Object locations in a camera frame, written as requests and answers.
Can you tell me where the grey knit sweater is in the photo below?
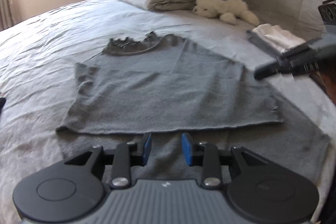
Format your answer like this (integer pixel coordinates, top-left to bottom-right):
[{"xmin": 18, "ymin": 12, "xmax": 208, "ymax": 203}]
[{"xmin": 56, "ymin": 33, "xmax": 331, "ymax": 182}]

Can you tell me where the grey bed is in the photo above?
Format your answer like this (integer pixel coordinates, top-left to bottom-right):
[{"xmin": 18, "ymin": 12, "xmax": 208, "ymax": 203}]
[{"xmin": 0, "ymin": 0, "xmax": 336, "ymax": 224}]

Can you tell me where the folded grey garment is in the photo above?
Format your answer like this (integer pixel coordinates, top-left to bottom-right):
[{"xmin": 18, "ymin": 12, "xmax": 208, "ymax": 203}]
[{"xmin": 246, "ymin": 29, "xmax": 313, "ymax": 58}]

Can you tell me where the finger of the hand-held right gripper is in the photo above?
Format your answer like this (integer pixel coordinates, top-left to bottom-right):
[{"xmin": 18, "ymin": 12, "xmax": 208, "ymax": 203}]
[{"xmin": 253, "ymin": 57, "xmax": 284, "ymax": 80}]

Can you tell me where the white plush dog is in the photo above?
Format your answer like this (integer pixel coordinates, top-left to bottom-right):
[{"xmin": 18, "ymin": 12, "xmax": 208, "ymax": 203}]
[{"xmin": 193, "ymin": 0, "xmax": 260, "ymax": 26}]

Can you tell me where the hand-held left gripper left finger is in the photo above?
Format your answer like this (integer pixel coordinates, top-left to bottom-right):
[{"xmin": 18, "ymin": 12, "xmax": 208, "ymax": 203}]
[{"xmin": 64, "ymin": 132, "xmax": 153, "ymax": 188}]

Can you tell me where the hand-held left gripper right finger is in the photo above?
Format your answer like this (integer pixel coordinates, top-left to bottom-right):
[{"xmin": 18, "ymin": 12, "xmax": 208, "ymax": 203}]
[{"xmin": 181, "ymin": 133, "xmax": 263, "ymax": 188}]

